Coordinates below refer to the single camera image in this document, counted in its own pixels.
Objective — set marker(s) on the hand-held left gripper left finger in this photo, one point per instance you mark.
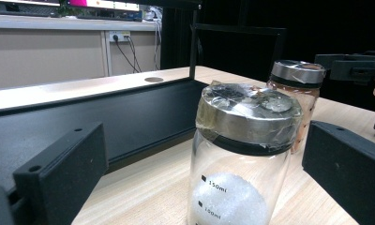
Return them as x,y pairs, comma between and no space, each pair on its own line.
63,175

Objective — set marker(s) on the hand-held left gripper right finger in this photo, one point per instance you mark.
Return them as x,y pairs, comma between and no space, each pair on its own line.
348,168

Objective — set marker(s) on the glass jar with orange powder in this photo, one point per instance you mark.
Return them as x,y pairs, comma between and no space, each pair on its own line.
296,73

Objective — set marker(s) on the black metal two-tier rack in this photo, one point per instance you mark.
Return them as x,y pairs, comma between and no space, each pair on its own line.
129,118

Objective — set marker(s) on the glass jar with white powder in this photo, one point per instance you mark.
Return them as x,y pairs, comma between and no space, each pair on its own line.
245,125

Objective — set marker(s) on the black curtain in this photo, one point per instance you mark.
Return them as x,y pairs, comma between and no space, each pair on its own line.
326,28

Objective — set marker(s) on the beige office desk partition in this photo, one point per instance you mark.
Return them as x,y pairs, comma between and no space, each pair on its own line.
45,56

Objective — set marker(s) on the computer monitor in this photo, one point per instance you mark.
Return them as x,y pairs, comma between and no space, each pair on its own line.
107,4

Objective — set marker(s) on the white wall socket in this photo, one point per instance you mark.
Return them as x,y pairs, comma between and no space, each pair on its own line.
121,34

